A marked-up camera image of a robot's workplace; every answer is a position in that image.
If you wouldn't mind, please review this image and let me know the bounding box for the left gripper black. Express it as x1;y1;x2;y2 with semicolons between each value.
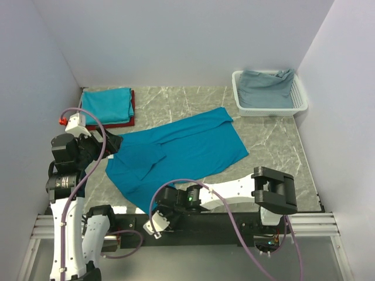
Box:
74;125;122;168

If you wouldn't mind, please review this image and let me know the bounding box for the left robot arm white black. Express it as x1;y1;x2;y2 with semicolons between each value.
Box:
46;131;123;280

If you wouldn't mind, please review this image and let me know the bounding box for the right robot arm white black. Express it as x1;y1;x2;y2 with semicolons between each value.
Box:
145;166;298;238

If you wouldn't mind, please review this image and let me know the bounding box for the folded red t shirt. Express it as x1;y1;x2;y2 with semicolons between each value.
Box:
84;90;136;131

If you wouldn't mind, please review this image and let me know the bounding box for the black base beam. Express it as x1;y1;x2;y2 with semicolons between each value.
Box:
109;213;291;247

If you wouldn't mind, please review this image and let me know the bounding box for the folded light teal t shirt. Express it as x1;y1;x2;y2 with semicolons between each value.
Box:
79;87;135;125

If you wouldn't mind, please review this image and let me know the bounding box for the grey blue t shirt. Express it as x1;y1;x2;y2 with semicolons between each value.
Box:
239;68;295;108

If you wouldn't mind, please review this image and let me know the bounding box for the white plastic basket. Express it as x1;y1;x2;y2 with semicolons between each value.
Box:
231;70;308;117

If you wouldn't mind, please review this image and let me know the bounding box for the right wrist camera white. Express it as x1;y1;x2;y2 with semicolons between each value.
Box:
143;211;170;239

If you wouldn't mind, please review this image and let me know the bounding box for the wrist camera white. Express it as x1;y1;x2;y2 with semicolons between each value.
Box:
59;113;91;138
143;211;170;239

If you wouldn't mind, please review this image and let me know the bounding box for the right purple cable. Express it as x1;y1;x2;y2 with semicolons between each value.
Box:
148;179;303;281

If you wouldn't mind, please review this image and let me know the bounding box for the purple cable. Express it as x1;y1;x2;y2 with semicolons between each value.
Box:
148;179;303;281
58;107;145;281

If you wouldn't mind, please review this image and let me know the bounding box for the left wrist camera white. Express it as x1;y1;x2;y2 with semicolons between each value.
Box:
59;113;91;138

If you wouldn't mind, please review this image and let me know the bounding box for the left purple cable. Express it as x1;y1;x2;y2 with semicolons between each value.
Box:
58;107;145;281

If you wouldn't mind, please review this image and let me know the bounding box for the aluminium rail frame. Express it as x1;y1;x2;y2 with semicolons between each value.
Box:
17;87;352;281

